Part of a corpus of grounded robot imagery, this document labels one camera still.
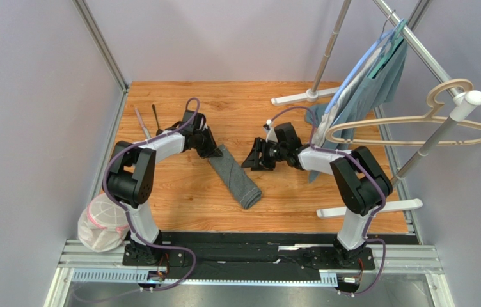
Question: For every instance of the black spoon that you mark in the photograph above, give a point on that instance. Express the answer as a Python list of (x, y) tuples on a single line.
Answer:
[(159, 131)]

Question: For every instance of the pink handled knife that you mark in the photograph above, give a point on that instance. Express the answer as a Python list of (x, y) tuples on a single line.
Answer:
[(142, 124)]

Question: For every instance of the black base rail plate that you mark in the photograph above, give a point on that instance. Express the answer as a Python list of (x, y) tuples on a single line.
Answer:
[(247, 256)]

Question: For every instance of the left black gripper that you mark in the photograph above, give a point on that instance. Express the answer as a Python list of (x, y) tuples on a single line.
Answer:
[(209, 151)]

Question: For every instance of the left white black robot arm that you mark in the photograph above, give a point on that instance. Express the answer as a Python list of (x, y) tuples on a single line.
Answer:
[(129, 177)]

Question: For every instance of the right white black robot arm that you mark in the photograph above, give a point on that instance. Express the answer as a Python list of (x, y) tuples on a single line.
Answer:
[(362, 184)]

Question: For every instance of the teal hanging garment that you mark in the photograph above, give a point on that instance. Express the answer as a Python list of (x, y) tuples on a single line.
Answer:
[(372, 82)]

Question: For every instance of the wooden clothes hanger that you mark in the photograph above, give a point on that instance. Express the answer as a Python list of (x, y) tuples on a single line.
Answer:
[(423, 123)]

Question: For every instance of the white mesh laundry bag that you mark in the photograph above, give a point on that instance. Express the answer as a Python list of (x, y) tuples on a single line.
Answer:
[(102, 226)]

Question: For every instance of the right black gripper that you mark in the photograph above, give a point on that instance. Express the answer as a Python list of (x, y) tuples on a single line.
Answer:
[(262, 152)]

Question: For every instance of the grey stitched cloth napkin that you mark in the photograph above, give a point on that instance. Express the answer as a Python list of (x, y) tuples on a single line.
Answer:
[(240, 186)]

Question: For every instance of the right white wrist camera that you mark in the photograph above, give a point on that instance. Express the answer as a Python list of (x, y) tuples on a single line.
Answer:
[(271, 133)]

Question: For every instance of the metal clothes rack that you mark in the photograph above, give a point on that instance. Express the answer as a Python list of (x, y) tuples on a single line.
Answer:
[(446, 131)]

